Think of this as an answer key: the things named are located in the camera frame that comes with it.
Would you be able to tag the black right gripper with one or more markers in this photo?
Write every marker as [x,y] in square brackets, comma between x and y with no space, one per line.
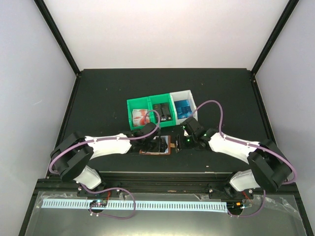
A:
[195,147]

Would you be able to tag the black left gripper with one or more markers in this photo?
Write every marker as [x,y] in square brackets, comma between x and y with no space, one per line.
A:
[156,149]

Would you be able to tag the brown leather card holder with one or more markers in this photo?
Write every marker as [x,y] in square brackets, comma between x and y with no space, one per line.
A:
[153,147]

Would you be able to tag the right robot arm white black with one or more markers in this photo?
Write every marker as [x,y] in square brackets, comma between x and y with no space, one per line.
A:
[269,168]

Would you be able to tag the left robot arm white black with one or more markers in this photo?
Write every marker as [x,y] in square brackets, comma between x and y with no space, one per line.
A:
[70,159]

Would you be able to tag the stack of white red cards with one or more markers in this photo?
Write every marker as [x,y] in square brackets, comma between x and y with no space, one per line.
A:
[140,117]

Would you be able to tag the stack of blue cards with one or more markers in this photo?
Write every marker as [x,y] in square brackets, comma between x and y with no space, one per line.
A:
[183,109]

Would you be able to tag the white bin with blue cards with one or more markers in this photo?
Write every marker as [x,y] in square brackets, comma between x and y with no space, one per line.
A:
[182,95]

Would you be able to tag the green bin with red cards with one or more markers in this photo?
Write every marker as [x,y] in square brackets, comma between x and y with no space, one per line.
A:
[138,103]

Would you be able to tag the stack of black cards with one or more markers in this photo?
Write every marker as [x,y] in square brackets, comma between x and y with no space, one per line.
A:
[163,111]

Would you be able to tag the green bin with black cards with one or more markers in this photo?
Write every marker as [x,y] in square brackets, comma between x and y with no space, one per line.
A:
[162,98]

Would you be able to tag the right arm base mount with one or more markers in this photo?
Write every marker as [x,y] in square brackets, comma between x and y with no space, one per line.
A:
[224,191]

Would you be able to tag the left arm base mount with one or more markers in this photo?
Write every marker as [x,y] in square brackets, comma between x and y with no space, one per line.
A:
[109,184]

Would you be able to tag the white slotted cable duct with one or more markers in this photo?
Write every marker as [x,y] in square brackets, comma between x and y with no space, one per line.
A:
[137,205]

